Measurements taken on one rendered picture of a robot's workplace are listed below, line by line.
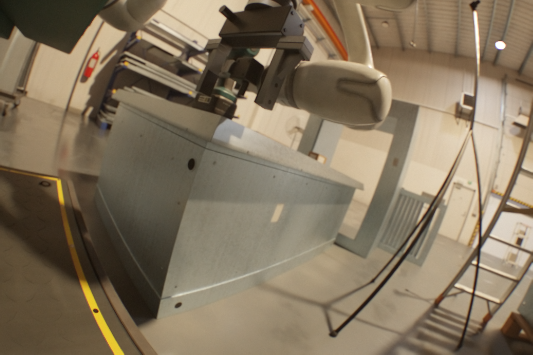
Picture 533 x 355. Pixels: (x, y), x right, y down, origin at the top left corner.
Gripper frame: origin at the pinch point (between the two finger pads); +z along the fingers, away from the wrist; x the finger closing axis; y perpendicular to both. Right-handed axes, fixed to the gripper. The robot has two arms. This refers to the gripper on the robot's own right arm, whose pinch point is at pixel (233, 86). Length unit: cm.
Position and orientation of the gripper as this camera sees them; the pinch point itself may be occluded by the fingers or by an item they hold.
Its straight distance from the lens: 34.3
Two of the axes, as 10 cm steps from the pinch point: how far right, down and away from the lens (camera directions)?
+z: -3.5, 9.3, 0.2
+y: -5.2, -1.8, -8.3
